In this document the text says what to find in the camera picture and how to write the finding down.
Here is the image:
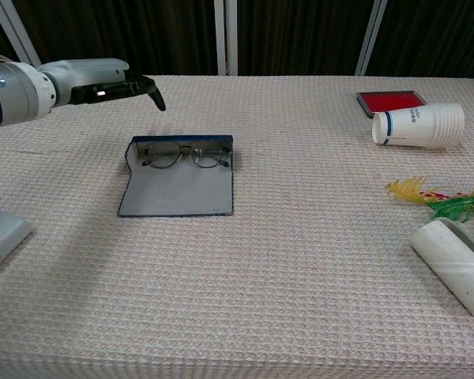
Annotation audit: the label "beige woven tablecloth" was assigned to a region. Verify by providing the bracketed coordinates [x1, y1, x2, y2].
[0, 74, 474, 379]

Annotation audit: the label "colourful feather shuttlecock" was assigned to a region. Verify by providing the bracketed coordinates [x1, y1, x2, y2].
[385, 176, 474, 223]

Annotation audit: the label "red ink pad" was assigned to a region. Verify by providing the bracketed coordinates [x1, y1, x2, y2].
[355, 90, 425, 120]

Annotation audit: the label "wire-frame eyeglasses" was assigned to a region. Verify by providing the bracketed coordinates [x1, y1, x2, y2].
[141, 141, 232, 170]

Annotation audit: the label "stack of white paper cups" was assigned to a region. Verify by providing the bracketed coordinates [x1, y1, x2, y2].
[371, 102, 466, 150]

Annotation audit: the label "white self-inking date stamp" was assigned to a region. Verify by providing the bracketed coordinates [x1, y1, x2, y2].
[0, 208, 33, 280]

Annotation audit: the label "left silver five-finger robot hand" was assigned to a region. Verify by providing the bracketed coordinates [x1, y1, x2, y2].
[39, 58, 167, 113]

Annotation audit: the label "dark pleated curtain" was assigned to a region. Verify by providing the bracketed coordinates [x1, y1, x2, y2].
[0, 0, 474, 77]

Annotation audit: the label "green-handled lint roller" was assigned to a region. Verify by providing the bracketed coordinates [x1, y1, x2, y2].
[410, 216, 474, 318]

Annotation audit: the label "silver aluminium frame post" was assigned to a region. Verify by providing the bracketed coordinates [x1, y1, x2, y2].
[0, 0, 42, 66]
[354, 0, 394, 77]
[213, 0, 239, 77]

